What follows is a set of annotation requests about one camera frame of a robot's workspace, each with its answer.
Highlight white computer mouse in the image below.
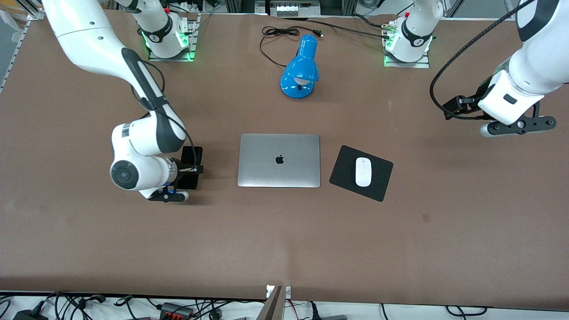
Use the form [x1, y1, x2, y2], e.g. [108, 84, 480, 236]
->
[355, 157, 373, 188]

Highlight black mouse pad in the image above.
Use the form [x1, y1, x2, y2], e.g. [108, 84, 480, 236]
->
[329, 145, 394, 203]

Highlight silver laptop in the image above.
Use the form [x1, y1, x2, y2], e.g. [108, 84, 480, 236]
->
[237, 133, 321, 188]

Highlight black box red connectors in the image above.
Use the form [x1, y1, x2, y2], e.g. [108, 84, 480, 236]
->
[159, 302, 195, 320]

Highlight blue desk lamp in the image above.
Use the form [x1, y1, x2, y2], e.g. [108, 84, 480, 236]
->
[280, 34, 320, 100]

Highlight black power adapter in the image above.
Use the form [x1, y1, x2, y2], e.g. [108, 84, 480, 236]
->
[12, 309, 48, 320]

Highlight white power strip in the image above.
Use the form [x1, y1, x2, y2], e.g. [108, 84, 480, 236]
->
[276, 4, 313, 18]

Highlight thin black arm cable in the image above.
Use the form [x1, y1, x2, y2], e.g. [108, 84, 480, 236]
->
[130, 60, 198, 172]

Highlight black braided cable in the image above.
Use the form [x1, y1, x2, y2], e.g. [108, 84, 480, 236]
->
[429, 0, 534, 120]

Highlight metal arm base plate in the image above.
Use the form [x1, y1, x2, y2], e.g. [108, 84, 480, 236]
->
[384, 24, 431, 68]
[148, 13, 199, 62]

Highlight grey camera mount pole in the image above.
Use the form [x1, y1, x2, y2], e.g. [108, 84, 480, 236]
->
[257, 284, 292, 320]

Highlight black table cable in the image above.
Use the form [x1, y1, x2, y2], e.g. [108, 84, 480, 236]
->
[284, 16, 393, 41]

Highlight black looped floor cable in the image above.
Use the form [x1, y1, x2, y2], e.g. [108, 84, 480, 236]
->
[446, 305, 488, 317]

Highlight aluminium frame rail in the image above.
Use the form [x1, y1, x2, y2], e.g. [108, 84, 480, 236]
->
[0, 9, 45, 92]

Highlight black lamp power cord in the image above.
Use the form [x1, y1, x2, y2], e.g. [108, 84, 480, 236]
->
[260, 26, 324, 68]

